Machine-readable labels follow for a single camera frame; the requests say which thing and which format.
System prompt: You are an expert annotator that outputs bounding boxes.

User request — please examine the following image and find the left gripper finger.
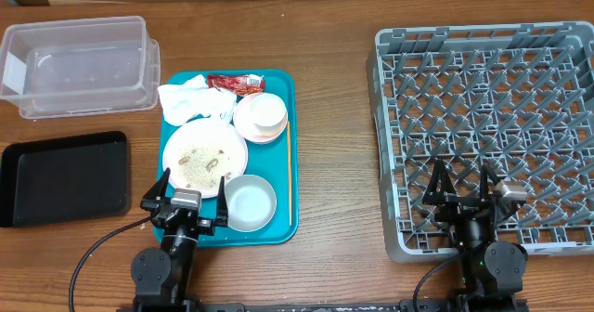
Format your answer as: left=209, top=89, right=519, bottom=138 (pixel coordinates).
left=140, top=168, right=171, bottom=211
left=214, top=176, right=228, bottom=228

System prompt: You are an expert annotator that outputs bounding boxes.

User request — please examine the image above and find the red snack wrapper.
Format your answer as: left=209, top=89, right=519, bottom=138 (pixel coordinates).
left=207, top=74, right=265, bottom=97

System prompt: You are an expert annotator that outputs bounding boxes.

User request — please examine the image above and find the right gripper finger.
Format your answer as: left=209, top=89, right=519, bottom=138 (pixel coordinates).
left=479, top=163, right=500, bottom=200
left=421, top=159, right=457, bottom=205

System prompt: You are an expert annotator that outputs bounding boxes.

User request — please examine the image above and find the grey dishwasher rack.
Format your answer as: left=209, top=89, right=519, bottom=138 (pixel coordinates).
left=367, top=21, right=593, bottom=262

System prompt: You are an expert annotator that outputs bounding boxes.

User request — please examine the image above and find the grey bowl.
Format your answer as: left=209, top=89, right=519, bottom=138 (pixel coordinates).
left=225, top=175, right=277, bottom=232

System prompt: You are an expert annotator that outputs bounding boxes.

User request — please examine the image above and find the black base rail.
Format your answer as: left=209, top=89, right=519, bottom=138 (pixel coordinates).
left=115, top=297, right=530, bottom=312

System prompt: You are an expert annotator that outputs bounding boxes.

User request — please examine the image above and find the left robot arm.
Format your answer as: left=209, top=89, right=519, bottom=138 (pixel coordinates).
left=131, top=170, right=228, bottom=311

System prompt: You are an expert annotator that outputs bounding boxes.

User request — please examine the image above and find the clear plastic waste bin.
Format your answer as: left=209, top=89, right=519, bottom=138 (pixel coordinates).
left=1, top=16, right=161, bottom=120

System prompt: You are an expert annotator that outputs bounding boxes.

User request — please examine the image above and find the large pink plate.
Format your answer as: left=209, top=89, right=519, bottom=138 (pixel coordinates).
left=161, top=118, right=248, bottom=199

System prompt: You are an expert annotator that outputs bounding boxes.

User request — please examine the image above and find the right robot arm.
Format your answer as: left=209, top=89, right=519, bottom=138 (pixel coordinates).
left=412, top=160, right=528, bottom=311

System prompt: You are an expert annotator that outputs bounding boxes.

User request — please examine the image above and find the black rectangular tray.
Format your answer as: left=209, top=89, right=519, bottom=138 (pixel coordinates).
left=1, top=131, right=131, bottom=228

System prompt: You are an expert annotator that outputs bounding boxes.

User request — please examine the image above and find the teal serving tray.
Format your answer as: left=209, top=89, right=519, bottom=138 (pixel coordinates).
left=153, top=68, right=300, bottom=249

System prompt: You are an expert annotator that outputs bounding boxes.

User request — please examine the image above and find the wooden chopstick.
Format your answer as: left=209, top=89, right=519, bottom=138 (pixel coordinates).
left=286, top=121, right=292, bottom=227

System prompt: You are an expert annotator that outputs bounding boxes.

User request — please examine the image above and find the small pink saucer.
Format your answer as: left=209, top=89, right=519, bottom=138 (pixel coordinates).
left=233, top=93, right=289, bottom=144

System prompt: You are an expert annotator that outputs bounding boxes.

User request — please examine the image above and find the white napkin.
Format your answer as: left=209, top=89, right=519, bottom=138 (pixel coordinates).
left=158, top=75, right=238, bottom=126

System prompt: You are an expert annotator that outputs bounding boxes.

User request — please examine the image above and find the white cup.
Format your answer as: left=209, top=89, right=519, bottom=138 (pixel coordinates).
left=250, top=93, right=287, bottom=134

